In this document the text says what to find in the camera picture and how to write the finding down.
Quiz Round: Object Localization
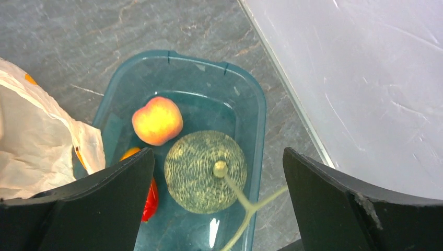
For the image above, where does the translucent orange plastic bag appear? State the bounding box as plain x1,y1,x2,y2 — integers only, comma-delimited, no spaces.
1,59,106,200

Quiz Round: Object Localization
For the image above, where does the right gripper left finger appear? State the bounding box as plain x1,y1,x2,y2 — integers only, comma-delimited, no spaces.
1,148,155,250

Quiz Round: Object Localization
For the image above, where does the teal transparent plastic tray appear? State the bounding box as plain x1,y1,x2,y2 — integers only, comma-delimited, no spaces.
92,50,266,250

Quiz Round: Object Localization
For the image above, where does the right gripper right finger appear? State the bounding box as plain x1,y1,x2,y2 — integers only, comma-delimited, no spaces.
283,147,442,250

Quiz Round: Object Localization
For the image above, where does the orange fake fruit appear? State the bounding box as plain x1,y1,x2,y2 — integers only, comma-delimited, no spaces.
119,147,159,222
132,96,183,146

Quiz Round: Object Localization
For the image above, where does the green netted fake melon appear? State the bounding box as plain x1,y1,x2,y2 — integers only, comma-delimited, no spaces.
164,130,289,251

